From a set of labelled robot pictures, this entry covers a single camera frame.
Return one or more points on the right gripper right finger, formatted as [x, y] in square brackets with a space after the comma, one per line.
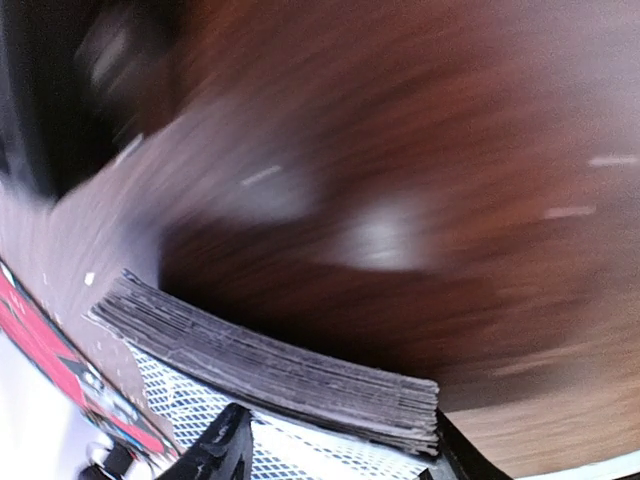
[458, 458]

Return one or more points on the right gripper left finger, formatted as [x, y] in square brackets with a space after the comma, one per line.
[224, 450]

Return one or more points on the round red black poker mat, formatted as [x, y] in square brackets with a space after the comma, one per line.
[52, 352]

